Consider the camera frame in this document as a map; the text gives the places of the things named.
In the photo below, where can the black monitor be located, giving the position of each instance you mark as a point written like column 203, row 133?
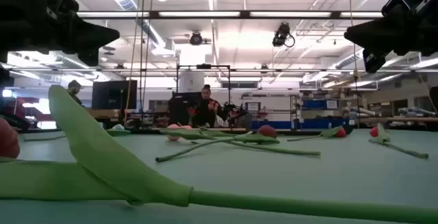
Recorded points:
column 114, row 95

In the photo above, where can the blue storage bin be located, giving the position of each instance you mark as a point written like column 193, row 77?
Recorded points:
column 315, row 104

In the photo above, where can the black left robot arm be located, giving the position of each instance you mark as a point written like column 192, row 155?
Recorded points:
column 17, row 11

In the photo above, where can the white cylinder column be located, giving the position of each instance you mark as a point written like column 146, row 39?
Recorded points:
column 191, row 81

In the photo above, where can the pink background flowers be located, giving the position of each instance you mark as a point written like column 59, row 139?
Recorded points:
column 214, row 105

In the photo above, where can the blue barrier panel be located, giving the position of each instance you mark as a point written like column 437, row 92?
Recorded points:
column 308, row 124

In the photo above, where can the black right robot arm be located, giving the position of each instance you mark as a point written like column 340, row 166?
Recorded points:
column 434, row 28

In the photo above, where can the orange background flowers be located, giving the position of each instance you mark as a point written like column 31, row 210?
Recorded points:
column 191, row 111

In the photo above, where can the pink artificial tulip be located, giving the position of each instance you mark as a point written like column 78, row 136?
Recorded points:
column 173, row 130
column 187, row 127

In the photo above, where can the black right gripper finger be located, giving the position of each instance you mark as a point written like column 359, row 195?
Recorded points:
column 371, row 42
column 369, row 28

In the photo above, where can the teal table mat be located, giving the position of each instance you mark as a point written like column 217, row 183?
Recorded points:
column 342, row 183

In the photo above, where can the black beam with light panels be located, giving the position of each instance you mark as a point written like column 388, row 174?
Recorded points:
column 198, row 13

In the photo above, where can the person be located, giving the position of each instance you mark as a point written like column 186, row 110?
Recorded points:
column 73, row 88
column 205, row 112

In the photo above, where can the wooden workbench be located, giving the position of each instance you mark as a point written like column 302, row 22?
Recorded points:
column 393, row 118

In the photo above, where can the framed white sign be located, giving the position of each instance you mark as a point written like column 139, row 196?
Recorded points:
column 253, row 107

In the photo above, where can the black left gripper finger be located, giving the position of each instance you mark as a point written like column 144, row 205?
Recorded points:
column 94, row 43
column 96, row 31

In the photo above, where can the round black ceiling camera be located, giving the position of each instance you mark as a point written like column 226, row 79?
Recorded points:
column 196, row 39

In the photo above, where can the black background robot arm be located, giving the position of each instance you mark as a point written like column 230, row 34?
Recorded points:
column 232, row 112

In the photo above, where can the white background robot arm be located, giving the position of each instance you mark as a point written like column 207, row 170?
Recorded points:
column 362, row 111
column 412, row 111

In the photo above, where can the black overhead camera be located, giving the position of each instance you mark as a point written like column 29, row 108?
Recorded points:
column 280, row 35

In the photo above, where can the black screen panel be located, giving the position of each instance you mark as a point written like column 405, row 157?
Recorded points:
column 178, row 109

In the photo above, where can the dark red artificial tulip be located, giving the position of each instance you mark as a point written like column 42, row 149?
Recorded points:
column 102, row 162
column 267, row 131

